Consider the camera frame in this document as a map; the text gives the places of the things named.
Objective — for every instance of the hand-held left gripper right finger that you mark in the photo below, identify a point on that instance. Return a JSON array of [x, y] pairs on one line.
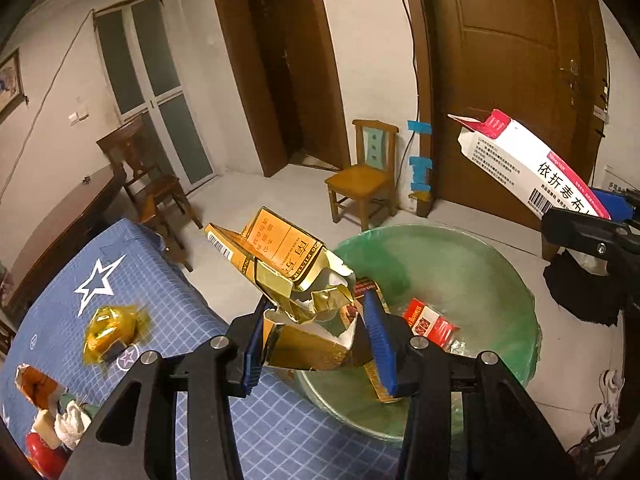
[[380, 345]]

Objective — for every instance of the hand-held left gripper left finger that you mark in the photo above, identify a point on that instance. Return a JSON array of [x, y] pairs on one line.
[[252, 355]]

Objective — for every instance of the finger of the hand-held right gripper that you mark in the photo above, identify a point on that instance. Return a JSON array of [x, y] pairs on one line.
[[575, 232], [615, 205]]

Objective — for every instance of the white and pink medicine box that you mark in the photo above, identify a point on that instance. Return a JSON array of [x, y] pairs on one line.
[[525, 160]]

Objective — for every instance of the gold cardboard box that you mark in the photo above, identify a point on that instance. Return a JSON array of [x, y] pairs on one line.
[[290, 255]]

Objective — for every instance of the white towel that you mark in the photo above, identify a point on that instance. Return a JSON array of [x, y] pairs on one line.
[[72, 425]]

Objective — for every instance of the beige sponge block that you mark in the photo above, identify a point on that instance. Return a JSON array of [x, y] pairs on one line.
[[45, 427]]

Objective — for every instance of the white paper notice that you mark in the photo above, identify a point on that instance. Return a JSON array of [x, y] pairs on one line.
[[617, 177]]

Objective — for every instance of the black cloth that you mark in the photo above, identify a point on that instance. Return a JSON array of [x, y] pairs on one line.
[[580, 290]]

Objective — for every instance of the red snack packet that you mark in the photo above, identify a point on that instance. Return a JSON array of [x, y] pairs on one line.
[[430, 322]]

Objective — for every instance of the blue star-print tablecloth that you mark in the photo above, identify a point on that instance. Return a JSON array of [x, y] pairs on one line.
[[165, 310]]

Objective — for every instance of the white patterned object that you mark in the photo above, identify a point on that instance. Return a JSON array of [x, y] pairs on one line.
[[607, 400]]

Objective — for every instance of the yellow plastic wrapper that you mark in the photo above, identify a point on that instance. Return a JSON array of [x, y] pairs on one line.
[[107, 332]]

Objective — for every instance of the blue tape patch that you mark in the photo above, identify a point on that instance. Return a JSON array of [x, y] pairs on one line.
[[421, 172]]

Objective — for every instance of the small light wooden chair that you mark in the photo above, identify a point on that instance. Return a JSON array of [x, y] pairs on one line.
[[357, 177]]

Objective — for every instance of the blue tape strip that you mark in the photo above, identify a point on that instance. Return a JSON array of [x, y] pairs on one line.
[[419, 127]]

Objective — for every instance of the dark wooden chair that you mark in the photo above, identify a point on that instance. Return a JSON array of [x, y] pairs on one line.
[[160, 190]]

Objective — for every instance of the brown wooden door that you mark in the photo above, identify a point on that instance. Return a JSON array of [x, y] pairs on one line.
[[500, 35]]

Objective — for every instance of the orange and white crumpled packet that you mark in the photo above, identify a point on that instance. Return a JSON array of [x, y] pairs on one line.
[[37, 382]]

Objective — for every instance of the red apple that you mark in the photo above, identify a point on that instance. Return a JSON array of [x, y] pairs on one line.
[[42, 460]]

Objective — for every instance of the dark wooden table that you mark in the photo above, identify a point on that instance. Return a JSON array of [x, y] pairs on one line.
[[60, 220]]

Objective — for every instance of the frosted glass door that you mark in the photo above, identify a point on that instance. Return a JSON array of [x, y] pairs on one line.
[[150, 75]]

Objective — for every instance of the brown door frame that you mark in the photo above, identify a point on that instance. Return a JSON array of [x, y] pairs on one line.
[[320, 60]]

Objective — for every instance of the white light switch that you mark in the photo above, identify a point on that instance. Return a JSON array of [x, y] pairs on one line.
[[77, 117]]

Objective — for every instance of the framed wall picture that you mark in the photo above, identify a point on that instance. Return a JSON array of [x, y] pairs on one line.
[[10, 85]]

